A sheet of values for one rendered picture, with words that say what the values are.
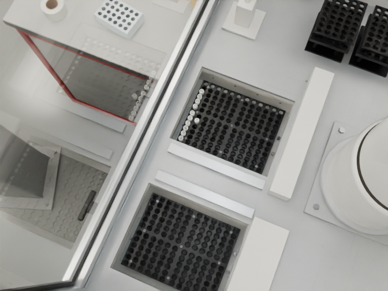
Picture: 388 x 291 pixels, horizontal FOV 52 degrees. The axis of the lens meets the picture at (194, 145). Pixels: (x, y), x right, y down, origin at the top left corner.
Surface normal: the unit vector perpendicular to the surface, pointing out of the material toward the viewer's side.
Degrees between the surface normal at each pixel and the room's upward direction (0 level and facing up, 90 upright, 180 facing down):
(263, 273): 0
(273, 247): 0
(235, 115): 0
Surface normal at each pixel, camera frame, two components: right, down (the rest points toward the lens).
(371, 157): -0.99, -0.13
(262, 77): -0.01, -0.28
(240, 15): -0.39, 0.88
